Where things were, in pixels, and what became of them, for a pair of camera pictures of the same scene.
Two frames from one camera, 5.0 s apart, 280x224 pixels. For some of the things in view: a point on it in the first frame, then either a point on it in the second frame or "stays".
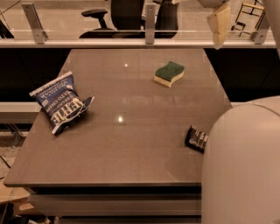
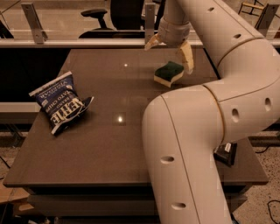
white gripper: [210, 3] → [174, 35]
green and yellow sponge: [165, 74] stays
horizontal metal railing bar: [225, 44] stays
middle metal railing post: [150, 24] stays
